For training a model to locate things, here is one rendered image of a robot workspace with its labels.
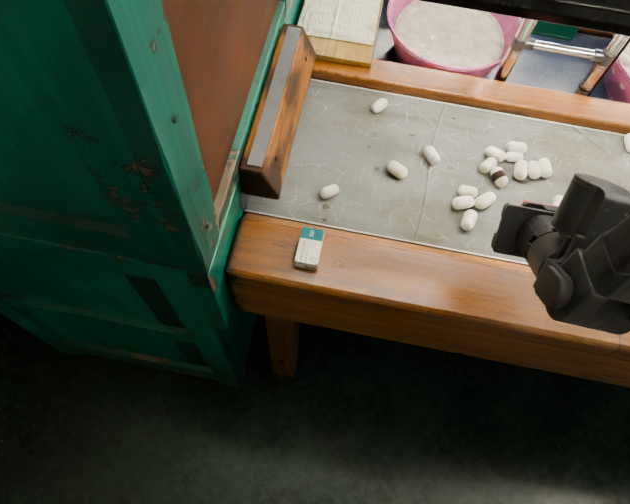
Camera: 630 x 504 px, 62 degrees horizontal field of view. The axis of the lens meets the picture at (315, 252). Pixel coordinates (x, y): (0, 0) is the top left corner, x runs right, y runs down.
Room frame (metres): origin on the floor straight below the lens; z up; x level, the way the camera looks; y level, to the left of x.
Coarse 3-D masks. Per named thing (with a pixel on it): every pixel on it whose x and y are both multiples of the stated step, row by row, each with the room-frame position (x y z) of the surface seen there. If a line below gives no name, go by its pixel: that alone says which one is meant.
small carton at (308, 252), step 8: (304, 232) 0.36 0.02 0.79; (312, 232) 0.36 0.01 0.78; (320, 232) 0.36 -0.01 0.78; (304, 240) 0.35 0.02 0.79; (312, 240) 0.35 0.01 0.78; (320, 240) 0.35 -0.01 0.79; (304, 248) 0.34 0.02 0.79; (312, 248) 0.34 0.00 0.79; (320, 248) 0.34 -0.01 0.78; (296, 256) 0.32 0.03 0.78; (304, 256) 0.32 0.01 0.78; (312, 256) 0.32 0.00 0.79; (296, 264) 0.31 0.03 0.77; (304, 264) 0.31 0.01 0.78; (312, 264) 0.31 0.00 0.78
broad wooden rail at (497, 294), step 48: (240, 240) 0.35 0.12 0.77; (288, 240) 0.36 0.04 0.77; (336, 240) 0.36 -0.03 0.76; (384, 240) 0.38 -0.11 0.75; (240, 288) 0.29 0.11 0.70; (288, 288) 0.28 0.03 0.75; (336, 288) 0.28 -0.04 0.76; (384, 288) 0.29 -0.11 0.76; (432, 288) 0.30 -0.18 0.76; (480, 288) 0.31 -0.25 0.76; (528, 288) 0.32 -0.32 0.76; (384, 336) 0.27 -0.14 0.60; (432, 336) 0.26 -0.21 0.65; (480, 336) 0.26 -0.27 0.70; (528, 336) 0.25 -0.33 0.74; (576, 336) 0.25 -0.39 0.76; (624, 336) 0.26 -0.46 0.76; (624, 384) 0.23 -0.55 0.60
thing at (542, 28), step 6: (522, 18) 0.96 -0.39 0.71; (540, 24) 0.96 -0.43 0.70; (546, 24) 0.96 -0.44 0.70; (552, 24) 0.96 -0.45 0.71; (558, 24) 0.95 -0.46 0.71; (534, 30) 0.96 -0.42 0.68; (540, 30) 0.96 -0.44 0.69; (546, 30) 0.96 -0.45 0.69; (552, 30) 0.96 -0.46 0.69; (558, 30) 0.95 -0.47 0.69; (564, 30) 0.95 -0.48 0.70; (570, 30) 0.95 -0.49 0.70; (576, 30) 0.95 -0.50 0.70; (552, 36) 0.95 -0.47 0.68; (558, 36) 0.95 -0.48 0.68; (564, 36) 0.95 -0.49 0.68; (570, 36) 0.95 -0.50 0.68
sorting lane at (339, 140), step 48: (336, 96) 0.67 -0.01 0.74; (384, 96) 0.68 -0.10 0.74; (336, 144) 0.56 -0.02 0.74; (384, 144) 0.57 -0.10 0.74; (432, 144) 0.58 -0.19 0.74; (480, 144) 0.59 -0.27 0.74; (528, 144) 0.61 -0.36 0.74; (576, 144) 0.62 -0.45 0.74; (624, 144) 0.63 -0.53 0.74; (288, 192) 0.46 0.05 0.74; (384, 192) 0.47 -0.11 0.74; (432, 192) 0.48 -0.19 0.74; (480, 192) 0.49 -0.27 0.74; (528, 192) 0.50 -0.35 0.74; (432, 240) 0.39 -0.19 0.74; (480, 240) 0.40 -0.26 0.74
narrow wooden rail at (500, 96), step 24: (312, 72) 0.71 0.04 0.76; (336, 72) 0.70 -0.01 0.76; (360, 72) 0.71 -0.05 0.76; (384, 72) 0.72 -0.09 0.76; (408, 72) 0.72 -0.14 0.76; (432, 72) 0.73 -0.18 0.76; (432, 96) 0.68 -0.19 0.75; (456, 96) 0.68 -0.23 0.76; (480, 96) 0.68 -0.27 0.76; (504, 96) 0.69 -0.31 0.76; (528, 96) 0.69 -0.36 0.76; (552, 96) 0.70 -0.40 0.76; (576, 96) 0.70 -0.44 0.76; (552, 120) 0.66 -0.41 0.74; (576, 120) 0.66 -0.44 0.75; (600, 120) 0.66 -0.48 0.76; (624, 120) 0.66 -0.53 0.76
